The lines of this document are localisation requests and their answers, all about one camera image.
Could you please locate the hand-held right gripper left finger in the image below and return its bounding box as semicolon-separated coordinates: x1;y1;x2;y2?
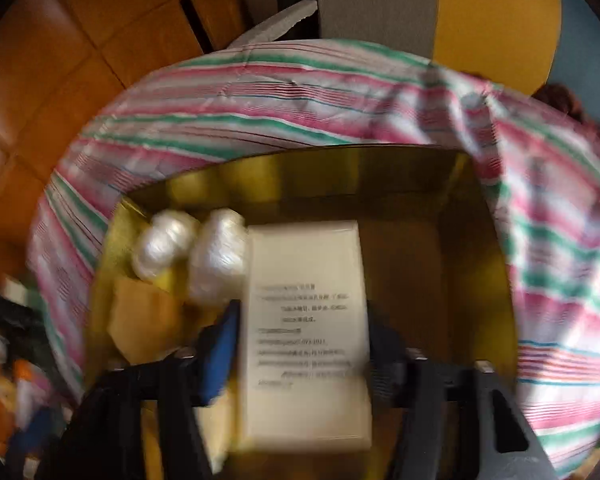
35;300;243;480

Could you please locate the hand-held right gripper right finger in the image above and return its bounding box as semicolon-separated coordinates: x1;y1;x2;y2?
366;305;556;480

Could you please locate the gold metal tray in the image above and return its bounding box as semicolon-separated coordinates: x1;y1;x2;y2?
82;146;523;480

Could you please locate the white printed box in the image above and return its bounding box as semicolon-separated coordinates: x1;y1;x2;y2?
237;220;373;453

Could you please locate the white wrapped ball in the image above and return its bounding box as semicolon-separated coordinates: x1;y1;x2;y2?
131;210;201;281
187;208;253;306

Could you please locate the orange round item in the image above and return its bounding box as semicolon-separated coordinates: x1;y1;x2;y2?
10;357;33;386

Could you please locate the pink green striped cloth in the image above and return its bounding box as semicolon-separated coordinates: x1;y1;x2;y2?
27;40;600;478

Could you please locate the wooden wardrobe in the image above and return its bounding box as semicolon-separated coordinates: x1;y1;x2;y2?
0;0;251;281

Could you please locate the white foam piece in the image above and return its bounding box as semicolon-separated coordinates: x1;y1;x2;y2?
228;0;319;51

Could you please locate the grey yellow blue sofa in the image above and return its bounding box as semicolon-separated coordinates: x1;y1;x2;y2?
315;0;600;126

